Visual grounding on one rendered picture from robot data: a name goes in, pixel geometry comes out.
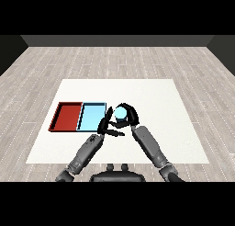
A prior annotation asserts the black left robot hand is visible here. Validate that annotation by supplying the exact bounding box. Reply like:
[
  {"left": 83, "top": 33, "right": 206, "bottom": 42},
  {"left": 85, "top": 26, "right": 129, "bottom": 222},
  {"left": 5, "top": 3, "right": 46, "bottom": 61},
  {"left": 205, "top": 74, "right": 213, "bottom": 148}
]
[{"left": 96, "top": 106, "right": 126, "bottom": 138}]

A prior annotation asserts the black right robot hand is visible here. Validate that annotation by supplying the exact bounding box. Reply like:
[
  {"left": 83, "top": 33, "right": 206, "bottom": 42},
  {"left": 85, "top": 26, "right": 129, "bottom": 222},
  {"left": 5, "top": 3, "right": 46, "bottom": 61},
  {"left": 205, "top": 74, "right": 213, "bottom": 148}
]
[{"left": 108, "top": 102, "right": 140, "bottom": 129}]

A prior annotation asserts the small blue can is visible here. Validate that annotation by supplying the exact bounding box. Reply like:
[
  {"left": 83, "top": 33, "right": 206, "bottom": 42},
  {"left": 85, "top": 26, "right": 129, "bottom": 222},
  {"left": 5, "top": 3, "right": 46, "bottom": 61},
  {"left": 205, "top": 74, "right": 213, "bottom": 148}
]
[{"left": 113, "top": 106, "right": 129, "bottom": 121}]

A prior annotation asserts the light blue shallow open box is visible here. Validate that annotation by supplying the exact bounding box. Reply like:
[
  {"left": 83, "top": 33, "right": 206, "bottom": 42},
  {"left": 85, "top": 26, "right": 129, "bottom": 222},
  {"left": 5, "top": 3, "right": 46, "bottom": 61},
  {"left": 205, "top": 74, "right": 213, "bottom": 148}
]
[{"left": 75, "top": 101, "right": 107, "bottom": 132}]

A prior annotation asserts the red shallow open box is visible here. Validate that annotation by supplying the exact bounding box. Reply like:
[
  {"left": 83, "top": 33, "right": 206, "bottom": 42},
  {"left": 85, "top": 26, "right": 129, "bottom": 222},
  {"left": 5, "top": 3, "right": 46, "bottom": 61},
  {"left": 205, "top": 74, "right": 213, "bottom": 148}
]
[{"left": 48, "top": 101, "right": 84, "bottom": 133}]

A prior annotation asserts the dark grey robot body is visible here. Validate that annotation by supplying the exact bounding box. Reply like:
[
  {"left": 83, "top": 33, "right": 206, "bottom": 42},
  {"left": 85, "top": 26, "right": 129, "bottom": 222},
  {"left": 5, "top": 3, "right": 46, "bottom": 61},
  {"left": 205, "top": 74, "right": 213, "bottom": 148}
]
[{"left": 89, "top": 164, "right": 146, "bottom": 183}]

